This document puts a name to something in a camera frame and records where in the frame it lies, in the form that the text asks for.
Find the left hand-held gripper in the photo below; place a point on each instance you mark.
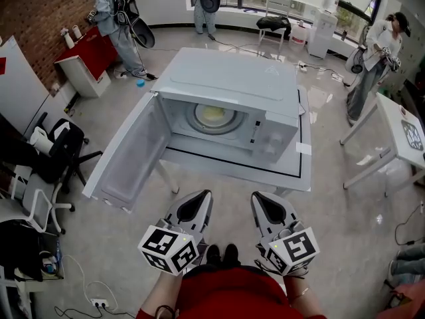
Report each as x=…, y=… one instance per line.
x=166, y=249

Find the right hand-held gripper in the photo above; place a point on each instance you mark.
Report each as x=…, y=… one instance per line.
x=293, y=249

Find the white round plate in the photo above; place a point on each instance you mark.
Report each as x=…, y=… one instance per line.
x=214, y=125

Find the white microwave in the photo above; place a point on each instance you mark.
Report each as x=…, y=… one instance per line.
x=232, y=75

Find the person's left forearm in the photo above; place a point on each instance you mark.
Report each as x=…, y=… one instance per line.
x=159, y=294

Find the person's right forearm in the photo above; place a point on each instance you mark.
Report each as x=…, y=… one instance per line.
x=302, y=306

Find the person's left black shoe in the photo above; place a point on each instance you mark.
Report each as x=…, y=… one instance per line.
x=212, y=254

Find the person's black shoe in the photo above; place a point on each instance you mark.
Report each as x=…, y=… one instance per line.
x=231, y=254
x=212, y=254

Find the white table with black line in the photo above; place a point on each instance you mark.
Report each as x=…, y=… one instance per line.
x=216, y=163

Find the person's right black shoe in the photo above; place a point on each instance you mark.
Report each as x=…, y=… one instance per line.
x=231, y=254

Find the white paper slip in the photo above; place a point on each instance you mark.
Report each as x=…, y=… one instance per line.
x=303, y=148

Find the person's red top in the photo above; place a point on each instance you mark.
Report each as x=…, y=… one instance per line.
x=232, y=294

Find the pale pink flat pad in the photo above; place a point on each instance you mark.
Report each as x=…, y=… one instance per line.
x=301, y=110

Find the white power strip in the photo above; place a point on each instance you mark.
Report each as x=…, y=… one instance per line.
x=302, y=67
x=99, y=303

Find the clear plastic bottle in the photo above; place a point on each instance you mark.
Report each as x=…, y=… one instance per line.
x=59, y=258

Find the black office chair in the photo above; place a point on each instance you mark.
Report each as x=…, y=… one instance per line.
x=71, y=138

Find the plain white table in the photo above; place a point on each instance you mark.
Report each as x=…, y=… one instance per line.
x=391, y=121

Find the white office chair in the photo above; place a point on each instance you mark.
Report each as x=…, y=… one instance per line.
x=36, y=191

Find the red fabric item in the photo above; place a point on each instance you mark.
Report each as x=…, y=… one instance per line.
x=408, y=301

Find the grey patterned mat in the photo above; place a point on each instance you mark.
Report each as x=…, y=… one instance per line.
x=413, y=135

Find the white cloth bundle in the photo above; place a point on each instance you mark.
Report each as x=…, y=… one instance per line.
x=41, y=141

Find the black fabric bag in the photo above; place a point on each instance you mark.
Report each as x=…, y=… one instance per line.
x=20, y=251

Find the clear water jug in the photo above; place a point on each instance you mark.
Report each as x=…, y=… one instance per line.
x=299, y=35

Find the white water dispenser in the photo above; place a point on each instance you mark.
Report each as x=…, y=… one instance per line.
x=320, y=32

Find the red-topped white cabinet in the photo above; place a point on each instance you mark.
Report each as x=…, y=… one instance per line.
x=89, y=52

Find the black jacket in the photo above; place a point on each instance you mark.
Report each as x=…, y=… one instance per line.
x=274, y=23

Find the white board panel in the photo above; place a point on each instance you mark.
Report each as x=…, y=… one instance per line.
x=20, y=91

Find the white slatted chair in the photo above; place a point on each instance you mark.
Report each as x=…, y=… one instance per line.
x=277, y=5

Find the white bottle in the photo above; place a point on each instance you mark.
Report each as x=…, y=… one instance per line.
x=68, y=40

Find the white jar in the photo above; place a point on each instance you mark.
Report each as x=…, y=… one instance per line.
x=77, y=32

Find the red paper tag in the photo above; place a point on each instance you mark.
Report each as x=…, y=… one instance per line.
x=2, y=65

